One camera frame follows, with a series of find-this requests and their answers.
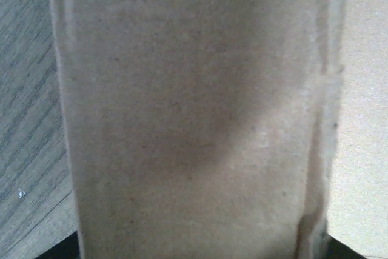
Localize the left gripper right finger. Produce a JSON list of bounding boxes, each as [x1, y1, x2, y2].
[[326, 236, 366, 259]]

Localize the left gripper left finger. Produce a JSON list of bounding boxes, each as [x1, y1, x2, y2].
[[36, 232, 81, 259]]

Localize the cardboard box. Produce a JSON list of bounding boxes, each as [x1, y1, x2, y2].
[[47, 0, 388, 259]]

